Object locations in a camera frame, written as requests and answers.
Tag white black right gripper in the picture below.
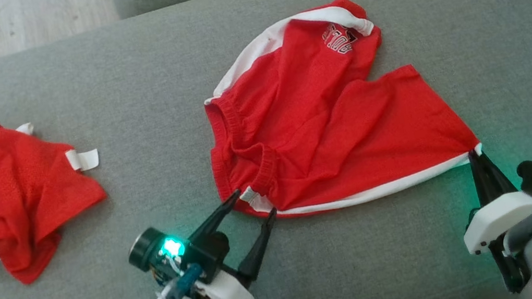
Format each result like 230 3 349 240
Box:
450 141 532 299

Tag red basketball jersey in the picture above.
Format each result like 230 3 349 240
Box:
0 104 119 289

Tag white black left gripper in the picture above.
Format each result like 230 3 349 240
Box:
171 184 291 299

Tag blue cable connector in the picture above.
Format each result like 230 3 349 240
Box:
158 263 208 299

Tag red white-trimmed sports shorts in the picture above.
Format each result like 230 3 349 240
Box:
190 0 490 229

